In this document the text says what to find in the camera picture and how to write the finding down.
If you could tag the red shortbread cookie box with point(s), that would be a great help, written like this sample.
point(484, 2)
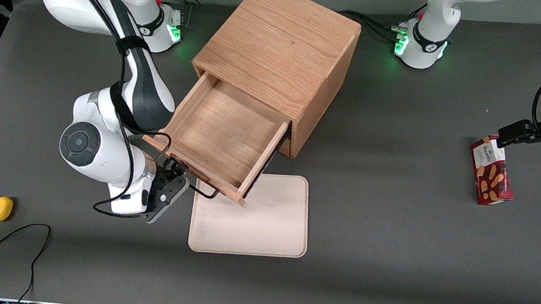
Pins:
point(493, 181)

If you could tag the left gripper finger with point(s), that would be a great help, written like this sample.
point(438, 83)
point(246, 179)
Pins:
point(502, 142)
point(514, 131)

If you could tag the yellow lemon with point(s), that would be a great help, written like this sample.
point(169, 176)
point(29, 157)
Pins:
point(0, 209)

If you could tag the beige plastic tray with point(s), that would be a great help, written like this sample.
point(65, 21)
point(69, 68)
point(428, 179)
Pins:
point(269, 220)

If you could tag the wooden drawer with worn bottom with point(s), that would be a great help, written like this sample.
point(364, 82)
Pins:
point(223, 133)

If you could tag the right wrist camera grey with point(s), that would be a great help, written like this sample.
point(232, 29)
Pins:
point(168, 202)

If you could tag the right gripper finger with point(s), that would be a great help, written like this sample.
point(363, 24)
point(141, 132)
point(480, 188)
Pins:
point(183, 169)
point(171, 167)

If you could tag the wooden drawer cabinet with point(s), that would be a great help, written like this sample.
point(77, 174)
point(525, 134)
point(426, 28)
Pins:
point(285, 36)

